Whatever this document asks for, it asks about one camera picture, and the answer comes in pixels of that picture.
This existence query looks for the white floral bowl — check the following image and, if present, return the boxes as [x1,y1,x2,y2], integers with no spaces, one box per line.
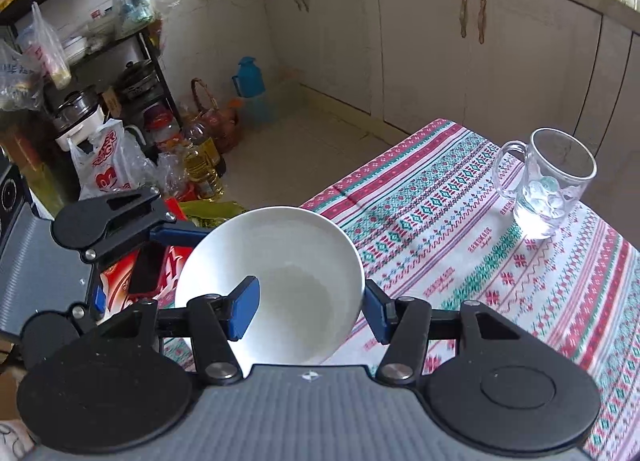
[175,207,364,372]

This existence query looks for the cream kitchen cabinets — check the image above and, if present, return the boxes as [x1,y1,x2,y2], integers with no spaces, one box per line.
[266,0,639,231]

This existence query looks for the white red plastic bag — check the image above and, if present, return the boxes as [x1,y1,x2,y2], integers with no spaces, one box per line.
[67,119,157,200]

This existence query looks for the patterned red green tablecloth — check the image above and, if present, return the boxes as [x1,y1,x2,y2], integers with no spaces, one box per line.
[304,120,639,460]

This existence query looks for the black metal storage shelf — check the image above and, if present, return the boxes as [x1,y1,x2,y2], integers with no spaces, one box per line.
[1,0,177,129]

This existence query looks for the cooking oil bottle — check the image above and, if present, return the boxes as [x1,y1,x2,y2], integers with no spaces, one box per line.
[183,117,224,200]

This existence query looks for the wicker basket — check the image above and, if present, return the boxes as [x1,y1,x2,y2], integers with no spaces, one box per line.
[190,78,242,154]

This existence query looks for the clear glass mug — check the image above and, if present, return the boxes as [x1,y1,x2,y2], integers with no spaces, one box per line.
[491,128,598,239]

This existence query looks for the blue thermos jug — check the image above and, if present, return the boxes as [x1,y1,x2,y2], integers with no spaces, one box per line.
[232,56,270,126]

